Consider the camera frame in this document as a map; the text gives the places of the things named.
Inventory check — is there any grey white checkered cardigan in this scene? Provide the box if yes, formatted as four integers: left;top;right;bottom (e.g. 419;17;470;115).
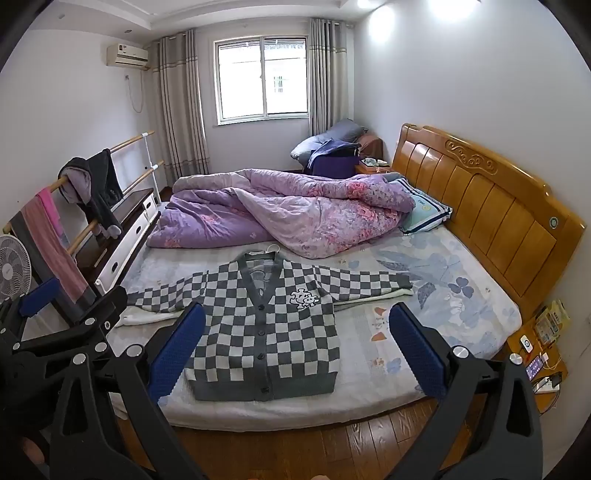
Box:
128;252;413;402

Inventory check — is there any white electric fan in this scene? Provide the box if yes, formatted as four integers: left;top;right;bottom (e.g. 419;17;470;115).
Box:
0;234;32;301

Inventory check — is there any white power strip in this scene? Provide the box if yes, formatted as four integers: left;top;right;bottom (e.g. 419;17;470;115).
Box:
533;372;562;395

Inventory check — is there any phone with lit screen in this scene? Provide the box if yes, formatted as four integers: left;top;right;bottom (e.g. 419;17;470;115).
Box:
526;355;544;381

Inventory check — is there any pink striped towel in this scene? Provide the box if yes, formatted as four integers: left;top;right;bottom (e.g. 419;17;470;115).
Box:
10;196;96;321

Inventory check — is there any wooden nightstand near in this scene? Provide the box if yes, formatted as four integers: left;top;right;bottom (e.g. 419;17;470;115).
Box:
494;317;568;415

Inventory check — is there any wooden nightstand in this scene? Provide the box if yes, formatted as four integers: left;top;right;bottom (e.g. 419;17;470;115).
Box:
494;317;568;415
355;133;392;175

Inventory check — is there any yellow green box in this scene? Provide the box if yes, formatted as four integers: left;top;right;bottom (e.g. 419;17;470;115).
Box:
534;299;571;346

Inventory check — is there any white floral bed sheet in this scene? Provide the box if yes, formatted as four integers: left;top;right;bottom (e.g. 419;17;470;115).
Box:
123;226;522;432

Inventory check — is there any left grey curtain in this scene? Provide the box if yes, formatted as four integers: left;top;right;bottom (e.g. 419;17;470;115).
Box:
149;29;211;184

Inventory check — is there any grey curtain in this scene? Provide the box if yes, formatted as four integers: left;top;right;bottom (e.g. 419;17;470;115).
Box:
149;29;211;184
308;18;349;135

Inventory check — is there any blue striped pillow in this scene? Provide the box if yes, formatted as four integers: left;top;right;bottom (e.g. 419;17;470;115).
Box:
393;177;453;234

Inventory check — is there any purple floral duvet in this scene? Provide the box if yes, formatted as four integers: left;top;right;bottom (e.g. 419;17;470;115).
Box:
147;169;415;259

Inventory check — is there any white air conditioner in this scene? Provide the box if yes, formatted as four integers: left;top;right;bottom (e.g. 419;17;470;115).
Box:
106;43;149;69

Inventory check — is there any blue grey bedding pile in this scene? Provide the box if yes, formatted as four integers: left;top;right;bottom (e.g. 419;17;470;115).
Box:
290;119;367;180

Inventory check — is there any window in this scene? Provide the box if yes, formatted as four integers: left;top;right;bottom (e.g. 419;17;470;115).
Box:
214;36;308;125

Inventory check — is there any wooden nightstand far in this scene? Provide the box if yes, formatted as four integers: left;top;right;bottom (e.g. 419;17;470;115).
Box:
355;133;392;175

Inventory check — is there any right grey curtain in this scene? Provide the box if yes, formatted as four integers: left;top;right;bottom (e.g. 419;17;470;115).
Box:
308;18;349;135

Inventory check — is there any black jacket on rail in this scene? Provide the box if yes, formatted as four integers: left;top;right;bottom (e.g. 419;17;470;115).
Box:
58;149;123;239

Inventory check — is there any wooden clothes rail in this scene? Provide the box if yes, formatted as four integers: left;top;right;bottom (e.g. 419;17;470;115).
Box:
2;130;167;259

